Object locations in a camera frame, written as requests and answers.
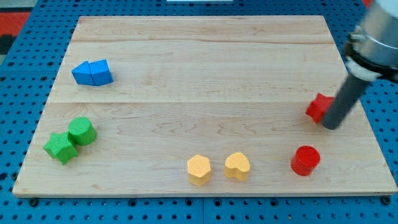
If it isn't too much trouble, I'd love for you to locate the red cylinder block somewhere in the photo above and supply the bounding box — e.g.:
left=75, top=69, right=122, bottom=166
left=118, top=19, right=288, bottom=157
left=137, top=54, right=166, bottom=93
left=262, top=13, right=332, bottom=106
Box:
left=290, top=146, right=321, bottom=176

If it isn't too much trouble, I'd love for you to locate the wooden board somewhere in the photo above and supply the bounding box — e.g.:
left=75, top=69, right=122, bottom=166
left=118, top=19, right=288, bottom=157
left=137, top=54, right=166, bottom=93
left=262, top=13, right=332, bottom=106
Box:
left=12, top=16, right=397, bottom=198

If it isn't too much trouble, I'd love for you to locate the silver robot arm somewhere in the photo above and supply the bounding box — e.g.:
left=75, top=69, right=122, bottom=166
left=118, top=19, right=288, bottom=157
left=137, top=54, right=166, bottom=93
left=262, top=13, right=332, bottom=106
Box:
left=321, top=0, right=397, bottom=129

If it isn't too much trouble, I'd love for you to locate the green cylinder block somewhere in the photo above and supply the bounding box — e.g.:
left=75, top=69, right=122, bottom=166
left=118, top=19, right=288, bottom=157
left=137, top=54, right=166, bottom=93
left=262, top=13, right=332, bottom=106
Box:
left=68, top=117, right=97, bottom=146

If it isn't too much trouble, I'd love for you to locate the blue triangular block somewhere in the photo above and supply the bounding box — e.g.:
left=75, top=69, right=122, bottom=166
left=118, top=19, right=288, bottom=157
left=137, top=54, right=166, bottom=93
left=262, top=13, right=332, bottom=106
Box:
left=72, top=61, right=95, bottom=86

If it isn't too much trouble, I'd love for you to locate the blue cube block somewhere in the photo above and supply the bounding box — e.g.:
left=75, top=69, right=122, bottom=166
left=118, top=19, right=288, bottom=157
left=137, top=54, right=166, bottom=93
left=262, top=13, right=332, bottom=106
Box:
left=89, top=60, right=113, bottom=86

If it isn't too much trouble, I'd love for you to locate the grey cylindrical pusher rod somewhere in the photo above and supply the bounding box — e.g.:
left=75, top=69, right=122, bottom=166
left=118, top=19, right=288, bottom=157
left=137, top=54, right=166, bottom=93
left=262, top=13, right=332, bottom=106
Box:
left=321, top=73, right=369, bottom=130

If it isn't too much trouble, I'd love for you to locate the yellow heart block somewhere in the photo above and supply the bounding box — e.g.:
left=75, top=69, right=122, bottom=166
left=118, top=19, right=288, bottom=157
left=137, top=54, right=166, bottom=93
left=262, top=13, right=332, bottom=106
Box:
left=224, top=152, right=251, bottom=181

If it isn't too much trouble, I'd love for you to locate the red star block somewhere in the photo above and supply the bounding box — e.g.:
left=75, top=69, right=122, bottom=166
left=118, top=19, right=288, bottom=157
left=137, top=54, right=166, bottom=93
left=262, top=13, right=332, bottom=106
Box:
left=305, top=93, right=334, bottom=124

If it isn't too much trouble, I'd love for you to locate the green star block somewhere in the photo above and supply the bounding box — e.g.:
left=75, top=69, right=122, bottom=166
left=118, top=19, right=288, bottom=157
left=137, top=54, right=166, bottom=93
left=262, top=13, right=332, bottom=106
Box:
left=43, top=132, right=78, bottom=165

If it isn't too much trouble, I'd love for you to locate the yellow hexagon block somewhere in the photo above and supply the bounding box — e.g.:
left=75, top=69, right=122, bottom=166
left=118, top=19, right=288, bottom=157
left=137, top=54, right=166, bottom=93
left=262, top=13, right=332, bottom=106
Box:
left=187, top=154, right=211, bottom=186

